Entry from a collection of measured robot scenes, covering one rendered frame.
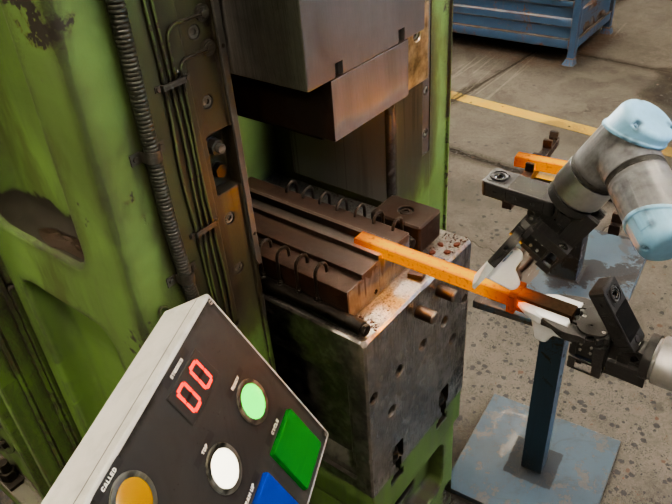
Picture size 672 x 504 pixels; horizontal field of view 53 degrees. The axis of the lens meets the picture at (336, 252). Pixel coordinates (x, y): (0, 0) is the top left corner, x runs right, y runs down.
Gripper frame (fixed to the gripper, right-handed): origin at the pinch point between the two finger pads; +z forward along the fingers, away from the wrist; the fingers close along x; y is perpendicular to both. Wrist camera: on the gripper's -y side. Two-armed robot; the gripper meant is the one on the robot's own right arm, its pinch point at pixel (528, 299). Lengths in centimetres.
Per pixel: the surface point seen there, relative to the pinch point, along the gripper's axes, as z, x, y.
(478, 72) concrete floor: 172, 313, 100
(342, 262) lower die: 32.9, -6.8, 1.1
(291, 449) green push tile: 11.4, -45.2, -2.0
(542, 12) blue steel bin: 148, 354, 69
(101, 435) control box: 19, -63, -18
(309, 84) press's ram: 27.2, -16.8, -37.5
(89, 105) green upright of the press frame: 41, -41, -41
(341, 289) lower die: 29.1, -12.1, 2.2
